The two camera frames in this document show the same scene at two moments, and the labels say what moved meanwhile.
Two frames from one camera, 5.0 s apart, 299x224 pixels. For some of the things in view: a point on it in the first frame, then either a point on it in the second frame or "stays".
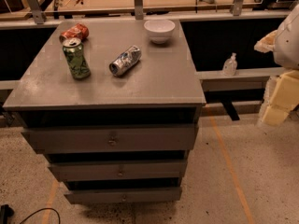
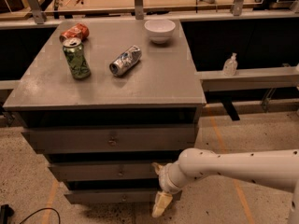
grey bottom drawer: x=125 y=196 stays
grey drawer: x=119 y=171 stays
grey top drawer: x=112 y=138 stays
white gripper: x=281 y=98 → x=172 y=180
